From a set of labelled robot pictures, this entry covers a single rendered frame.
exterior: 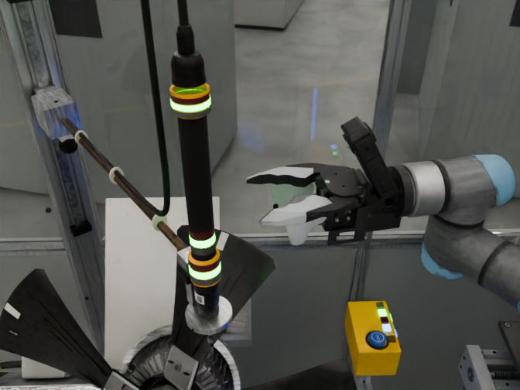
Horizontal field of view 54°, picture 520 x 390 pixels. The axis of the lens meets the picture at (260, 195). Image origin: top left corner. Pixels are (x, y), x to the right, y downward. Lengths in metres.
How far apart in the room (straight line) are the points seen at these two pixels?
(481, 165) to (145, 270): 0.76
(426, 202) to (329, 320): 1.24
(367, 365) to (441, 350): 0.90
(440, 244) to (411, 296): 1.10
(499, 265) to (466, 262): 0.05
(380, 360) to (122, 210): 0.69
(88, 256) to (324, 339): 0.93
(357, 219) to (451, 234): 0.16
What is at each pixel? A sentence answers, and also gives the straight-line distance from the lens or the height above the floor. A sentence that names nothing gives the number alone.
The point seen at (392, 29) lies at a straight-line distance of 1.32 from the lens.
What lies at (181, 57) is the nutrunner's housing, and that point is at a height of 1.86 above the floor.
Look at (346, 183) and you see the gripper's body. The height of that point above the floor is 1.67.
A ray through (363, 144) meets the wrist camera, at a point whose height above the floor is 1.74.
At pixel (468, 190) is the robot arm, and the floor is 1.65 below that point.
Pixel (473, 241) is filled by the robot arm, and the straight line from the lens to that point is 0.78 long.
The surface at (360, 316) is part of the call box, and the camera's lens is 1.31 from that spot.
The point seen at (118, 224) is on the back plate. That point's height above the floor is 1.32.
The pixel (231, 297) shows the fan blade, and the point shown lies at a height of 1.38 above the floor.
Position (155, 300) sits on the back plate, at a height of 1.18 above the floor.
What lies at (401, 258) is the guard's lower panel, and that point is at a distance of 1.74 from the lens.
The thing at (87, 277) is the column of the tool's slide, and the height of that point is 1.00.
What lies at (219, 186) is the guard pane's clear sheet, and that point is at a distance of 1.50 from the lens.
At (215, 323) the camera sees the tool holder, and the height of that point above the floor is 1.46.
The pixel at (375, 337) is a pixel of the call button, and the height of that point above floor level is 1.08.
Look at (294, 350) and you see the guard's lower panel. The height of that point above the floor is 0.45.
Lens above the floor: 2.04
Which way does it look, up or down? 35 degrees down
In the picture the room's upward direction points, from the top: straight up
